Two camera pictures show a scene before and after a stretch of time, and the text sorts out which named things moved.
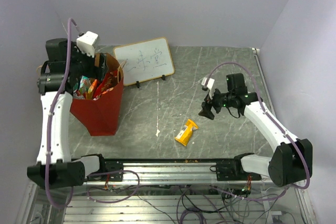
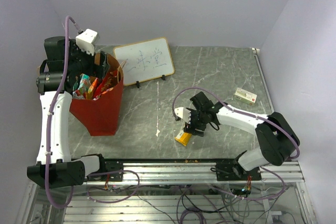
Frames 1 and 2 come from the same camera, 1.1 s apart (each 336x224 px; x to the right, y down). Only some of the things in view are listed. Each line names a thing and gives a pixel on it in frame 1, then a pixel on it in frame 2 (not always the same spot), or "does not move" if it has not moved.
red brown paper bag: [100, 114] does not move
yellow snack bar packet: [183, 136] does not move
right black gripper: [207, 107] → [190, 128]
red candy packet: [108, 82] does not move
